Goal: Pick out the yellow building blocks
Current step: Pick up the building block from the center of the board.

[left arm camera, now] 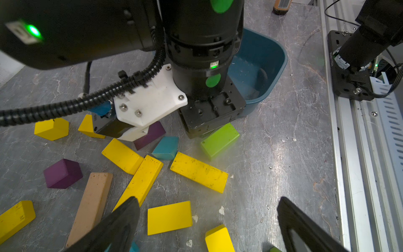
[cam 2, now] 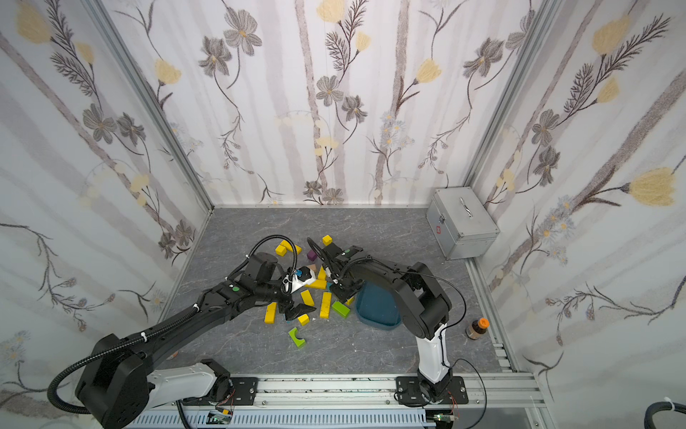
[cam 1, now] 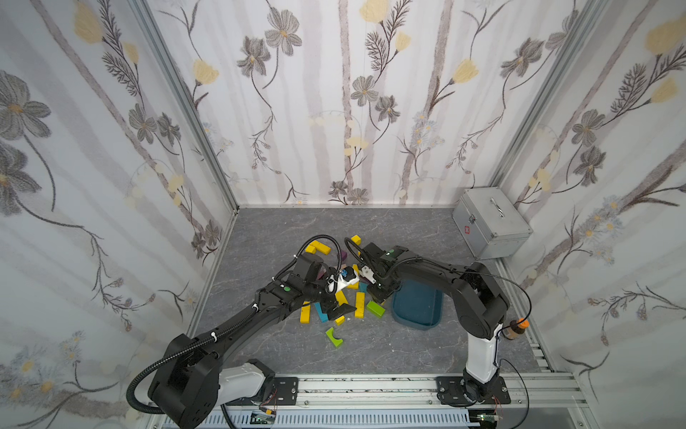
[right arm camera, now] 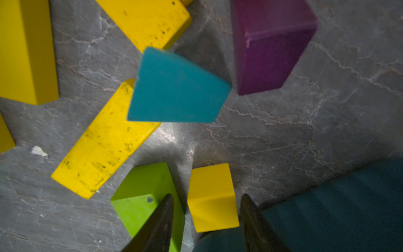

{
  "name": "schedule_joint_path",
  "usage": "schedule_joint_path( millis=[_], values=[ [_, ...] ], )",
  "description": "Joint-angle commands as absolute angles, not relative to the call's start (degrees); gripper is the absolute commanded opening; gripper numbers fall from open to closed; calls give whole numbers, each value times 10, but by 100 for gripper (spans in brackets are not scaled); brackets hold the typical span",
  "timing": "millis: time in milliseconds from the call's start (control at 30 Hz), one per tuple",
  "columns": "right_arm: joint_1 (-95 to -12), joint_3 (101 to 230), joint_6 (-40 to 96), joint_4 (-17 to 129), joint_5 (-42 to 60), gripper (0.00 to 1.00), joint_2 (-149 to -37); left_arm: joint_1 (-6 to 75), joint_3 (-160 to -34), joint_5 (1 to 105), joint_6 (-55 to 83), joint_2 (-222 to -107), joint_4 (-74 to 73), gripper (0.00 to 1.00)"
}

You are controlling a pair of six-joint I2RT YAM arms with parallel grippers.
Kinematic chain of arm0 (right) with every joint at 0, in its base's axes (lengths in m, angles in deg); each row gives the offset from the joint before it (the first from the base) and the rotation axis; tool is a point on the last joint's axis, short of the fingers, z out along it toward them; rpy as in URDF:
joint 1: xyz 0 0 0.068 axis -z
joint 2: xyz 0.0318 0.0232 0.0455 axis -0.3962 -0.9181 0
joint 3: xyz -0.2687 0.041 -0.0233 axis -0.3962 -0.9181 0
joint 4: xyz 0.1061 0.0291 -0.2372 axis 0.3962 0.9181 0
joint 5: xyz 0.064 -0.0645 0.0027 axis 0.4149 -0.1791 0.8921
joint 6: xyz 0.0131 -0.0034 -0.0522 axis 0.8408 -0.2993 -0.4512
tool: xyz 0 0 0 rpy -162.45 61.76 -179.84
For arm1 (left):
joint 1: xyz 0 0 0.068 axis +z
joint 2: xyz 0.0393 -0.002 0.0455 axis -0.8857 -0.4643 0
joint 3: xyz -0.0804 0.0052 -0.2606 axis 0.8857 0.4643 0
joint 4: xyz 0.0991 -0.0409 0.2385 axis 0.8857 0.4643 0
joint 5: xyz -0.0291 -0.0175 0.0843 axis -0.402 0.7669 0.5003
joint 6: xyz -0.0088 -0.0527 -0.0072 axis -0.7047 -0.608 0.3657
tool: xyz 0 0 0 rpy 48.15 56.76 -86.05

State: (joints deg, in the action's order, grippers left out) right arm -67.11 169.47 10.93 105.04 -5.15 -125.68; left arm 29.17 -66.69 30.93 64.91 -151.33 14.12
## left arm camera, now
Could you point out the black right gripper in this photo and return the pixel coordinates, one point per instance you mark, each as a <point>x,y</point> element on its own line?
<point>201,117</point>

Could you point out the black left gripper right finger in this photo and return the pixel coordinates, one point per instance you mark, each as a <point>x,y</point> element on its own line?
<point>300,233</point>

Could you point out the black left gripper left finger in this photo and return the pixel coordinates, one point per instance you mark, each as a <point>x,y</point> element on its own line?
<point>115,233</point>

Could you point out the short yellow rectangular block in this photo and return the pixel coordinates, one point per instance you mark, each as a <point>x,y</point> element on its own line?
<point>122,156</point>

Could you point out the yellow cube block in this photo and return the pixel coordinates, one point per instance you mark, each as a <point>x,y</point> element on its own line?
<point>53,129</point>
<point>87,128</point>

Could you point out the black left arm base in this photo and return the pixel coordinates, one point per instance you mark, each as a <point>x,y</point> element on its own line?
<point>353,54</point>

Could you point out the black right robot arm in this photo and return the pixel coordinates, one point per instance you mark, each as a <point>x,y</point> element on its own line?
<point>194,43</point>

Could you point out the large teal flat block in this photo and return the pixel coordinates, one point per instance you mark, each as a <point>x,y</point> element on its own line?
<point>134,248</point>

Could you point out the green rectangular block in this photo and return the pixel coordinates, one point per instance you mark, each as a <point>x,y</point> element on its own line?
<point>219,141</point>

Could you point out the tan long block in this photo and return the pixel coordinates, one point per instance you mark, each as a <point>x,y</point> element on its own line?
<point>91,207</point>

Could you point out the green arch block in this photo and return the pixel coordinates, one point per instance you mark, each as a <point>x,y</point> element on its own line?
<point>274,249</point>

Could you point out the small teal block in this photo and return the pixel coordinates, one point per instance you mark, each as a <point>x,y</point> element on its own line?
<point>167,148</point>

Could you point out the flat yellow rectangular block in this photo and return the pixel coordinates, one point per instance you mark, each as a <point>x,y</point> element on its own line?
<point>169,218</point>

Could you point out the purple triangular block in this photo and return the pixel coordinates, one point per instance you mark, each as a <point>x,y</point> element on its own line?
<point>156,130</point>

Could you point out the long yellow plank block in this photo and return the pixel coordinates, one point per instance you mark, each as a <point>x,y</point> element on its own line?
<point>142,181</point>

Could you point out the purple cube block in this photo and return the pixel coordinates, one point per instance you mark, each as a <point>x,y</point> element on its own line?
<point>62,174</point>

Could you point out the teal plastic bin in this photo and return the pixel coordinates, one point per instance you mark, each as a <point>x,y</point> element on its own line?
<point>256,68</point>

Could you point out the small yellow block front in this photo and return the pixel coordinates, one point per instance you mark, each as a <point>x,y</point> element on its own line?
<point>218,240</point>

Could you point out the yellow long block left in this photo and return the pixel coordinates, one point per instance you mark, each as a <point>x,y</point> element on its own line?
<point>17,217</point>

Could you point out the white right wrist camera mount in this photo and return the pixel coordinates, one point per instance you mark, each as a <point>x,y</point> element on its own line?
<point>148,105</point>

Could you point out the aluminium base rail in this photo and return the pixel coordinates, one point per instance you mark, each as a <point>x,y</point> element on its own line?
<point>367,129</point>

